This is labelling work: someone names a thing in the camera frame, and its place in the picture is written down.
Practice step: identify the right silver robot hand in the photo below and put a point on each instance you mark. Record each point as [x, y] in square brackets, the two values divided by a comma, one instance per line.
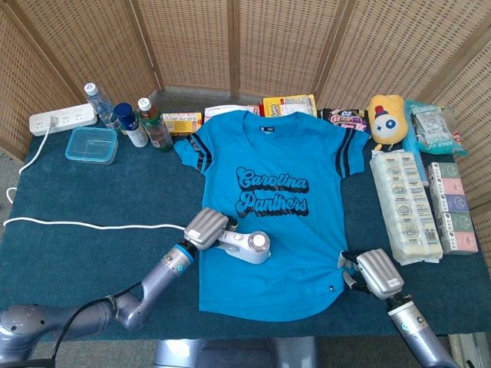
[379, 274]

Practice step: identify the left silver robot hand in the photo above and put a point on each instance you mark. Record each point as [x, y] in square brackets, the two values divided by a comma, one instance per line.
[205, 228]

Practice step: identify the white handheld garment steamer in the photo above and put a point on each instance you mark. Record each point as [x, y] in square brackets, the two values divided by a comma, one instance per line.
[253, 249]

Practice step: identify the blue Carolina Panthers t-shirt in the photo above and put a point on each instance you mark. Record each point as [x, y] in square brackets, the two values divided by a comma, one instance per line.
[276, 161]

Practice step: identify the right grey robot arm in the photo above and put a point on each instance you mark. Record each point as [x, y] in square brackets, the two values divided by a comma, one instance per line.
[418, 337]

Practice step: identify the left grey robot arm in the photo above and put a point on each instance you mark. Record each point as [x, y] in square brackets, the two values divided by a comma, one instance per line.
[157, 280]

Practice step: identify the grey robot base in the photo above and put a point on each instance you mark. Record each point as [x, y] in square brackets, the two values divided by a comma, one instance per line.
[230, 354]

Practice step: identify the long white tissue pack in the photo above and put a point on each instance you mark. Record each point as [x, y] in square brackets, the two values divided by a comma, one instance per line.
[406, 207]

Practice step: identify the pastel tissue box pack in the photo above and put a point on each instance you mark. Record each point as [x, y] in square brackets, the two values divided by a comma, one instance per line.
[452, 209]

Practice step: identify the yellow snack box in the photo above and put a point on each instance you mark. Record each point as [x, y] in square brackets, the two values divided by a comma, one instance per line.
[180, 123]

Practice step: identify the green label tea bottle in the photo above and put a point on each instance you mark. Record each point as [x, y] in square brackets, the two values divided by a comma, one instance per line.
[155, 130]

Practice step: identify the white flat packet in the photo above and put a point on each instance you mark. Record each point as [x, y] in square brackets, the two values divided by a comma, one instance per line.
[222, 112]

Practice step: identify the dark teal table cloth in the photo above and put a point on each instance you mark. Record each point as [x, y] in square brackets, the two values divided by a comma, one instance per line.
[96, 184]

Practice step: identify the white bottle blue cap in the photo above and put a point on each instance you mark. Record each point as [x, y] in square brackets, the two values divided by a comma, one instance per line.
[134, 130]

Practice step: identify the yellow green sponge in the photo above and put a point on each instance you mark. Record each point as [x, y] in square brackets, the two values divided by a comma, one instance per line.
[123, 131]

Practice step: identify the red snack packet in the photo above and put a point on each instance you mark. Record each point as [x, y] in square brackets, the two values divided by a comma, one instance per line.
[258, 109]

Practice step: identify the light blue plastic package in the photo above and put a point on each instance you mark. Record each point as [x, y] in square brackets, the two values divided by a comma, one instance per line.
[412, 147]

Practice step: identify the clear container blue lid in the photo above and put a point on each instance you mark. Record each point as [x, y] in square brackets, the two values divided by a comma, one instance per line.
[90, 145]

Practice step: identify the yellow snack bag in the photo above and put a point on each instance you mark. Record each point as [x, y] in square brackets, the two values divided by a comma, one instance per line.
[291, 104]

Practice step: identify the teal tissue bag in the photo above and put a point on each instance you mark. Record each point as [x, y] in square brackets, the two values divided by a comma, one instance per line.
[433, 130]

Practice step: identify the yellow plush toy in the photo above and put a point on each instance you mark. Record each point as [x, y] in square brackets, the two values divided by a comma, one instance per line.
[387, 119]

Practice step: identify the clear water bottle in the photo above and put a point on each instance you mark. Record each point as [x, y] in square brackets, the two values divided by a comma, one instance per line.
[101, 107]

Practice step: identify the dark snack packet pink print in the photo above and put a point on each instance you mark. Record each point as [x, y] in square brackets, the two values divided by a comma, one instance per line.
[345, 117]

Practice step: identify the white power strip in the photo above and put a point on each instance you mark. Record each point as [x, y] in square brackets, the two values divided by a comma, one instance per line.
[73, 115]

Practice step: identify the wicker folding screen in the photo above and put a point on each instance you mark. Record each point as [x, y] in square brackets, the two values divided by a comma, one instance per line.
[192, 38]

